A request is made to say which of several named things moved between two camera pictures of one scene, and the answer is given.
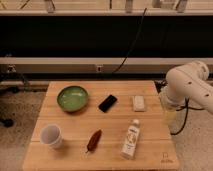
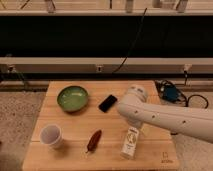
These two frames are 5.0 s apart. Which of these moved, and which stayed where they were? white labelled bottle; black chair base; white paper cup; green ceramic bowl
Moved: black chair base
Stayed: white labelled bottle; white paper cup; green ceramic bowl
